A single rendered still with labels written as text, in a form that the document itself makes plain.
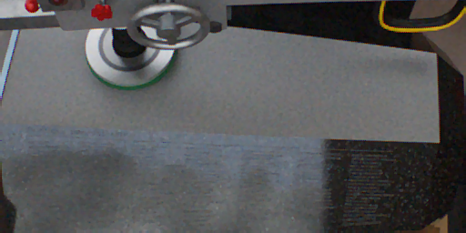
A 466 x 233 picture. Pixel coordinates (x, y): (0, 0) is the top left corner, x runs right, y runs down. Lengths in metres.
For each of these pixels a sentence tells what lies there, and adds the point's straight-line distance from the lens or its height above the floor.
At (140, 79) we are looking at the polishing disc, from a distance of 1.54.
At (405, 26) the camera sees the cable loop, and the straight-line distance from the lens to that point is 1.59.
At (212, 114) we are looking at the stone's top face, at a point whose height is 0.80.
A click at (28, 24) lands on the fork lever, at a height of 1.07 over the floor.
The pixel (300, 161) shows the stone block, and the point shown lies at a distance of 1.56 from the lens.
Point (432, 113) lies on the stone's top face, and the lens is 1.62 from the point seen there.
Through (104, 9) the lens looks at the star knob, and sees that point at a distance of 1.21.
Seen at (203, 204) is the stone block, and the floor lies 0.68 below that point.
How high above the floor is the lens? 2.23
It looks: 66 degrees down
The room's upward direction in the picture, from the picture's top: 2 degrees counter-clockwise
